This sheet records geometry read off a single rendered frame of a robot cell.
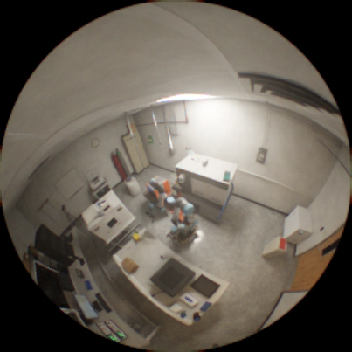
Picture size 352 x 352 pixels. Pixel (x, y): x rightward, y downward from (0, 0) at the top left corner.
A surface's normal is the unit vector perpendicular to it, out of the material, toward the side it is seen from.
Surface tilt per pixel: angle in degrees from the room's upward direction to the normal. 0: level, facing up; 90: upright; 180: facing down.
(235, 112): 90
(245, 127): 90
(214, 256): 0
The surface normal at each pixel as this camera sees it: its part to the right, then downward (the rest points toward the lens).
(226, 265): -0.16, -0.77
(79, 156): 0.77, 0.29
